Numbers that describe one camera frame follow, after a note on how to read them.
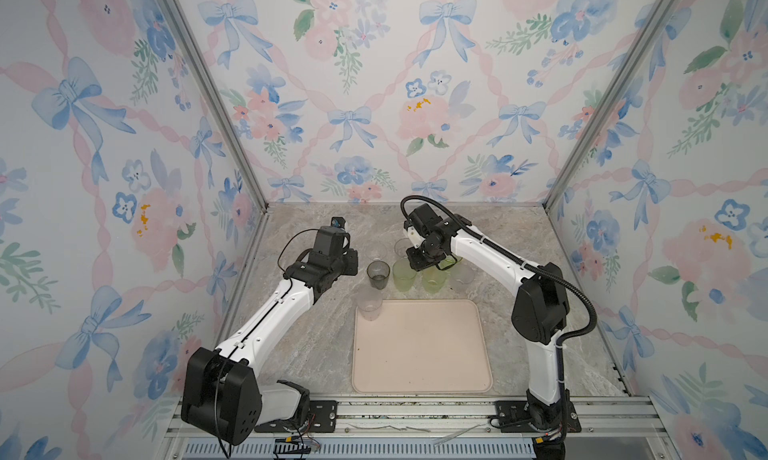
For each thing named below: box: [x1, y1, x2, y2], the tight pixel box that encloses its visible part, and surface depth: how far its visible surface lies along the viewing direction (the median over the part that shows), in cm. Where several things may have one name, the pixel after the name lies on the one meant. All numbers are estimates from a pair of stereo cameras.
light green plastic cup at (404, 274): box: [392, 258, 417, 293], surface depth 97 cm
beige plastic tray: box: [352, 299, 493, 394], surface depth 85 cm
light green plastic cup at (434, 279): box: [422, 266, 448, 294], surface depth 99 cm
